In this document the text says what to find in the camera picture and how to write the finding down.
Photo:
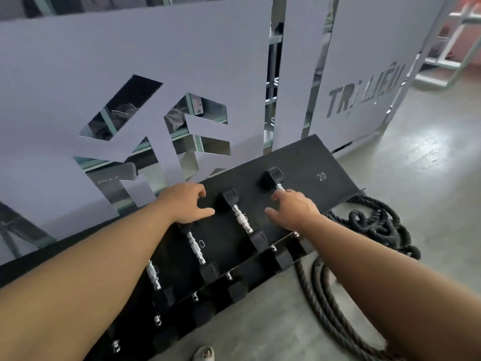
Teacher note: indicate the narrow grey panel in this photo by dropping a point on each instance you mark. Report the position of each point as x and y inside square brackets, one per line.
[300, 71]

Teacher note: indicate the large grey cutout panel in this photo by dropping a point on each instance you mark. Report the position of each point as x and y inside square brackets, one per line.
[75, 71]

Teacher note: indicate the row of small black dumbbells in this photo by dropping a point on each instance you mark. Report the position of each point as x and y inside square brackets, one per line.
[236, 291]

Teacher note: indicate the person's left thumb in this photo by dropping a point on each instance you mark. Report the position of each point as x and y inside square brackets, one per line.
[203, 213]

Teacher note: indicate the person's left hand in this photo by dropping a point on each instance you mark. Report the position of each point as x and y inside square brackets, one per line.
[180, 202]

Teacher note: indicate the person's right forearm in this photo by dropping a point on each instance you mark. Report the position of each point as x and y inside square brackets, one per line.
[387, 289]

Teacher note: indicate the person's right hand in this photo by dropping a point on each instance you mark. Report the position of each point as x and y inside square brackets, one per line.
[297, 214]

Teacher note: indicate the grey lettered panel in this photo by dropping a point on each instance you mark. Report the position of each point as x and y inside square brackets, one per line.
[375, 45]

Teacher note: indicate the person's left forearm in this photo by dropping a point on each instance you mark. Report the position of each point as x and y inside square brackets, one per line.
[86, 281]

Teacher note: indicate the person's right thumb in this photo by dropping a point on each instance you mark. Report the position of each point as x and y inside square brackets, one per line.
[272, 213]

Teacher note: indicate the black dumbbell rack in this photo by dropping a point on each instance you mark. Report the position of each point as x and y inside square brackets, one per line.
[308, 161]

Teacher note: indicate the light sandal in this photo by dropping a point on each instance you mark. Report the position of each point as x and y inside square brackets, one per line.
[203, 353]

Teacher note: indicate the white metal frame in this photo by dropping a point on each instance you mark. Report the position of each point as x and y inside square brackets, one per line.
[460, 52]

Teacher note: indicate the grey gym equipment part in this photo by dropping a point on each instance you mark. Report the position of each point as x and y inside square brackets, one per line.
[112, 180]

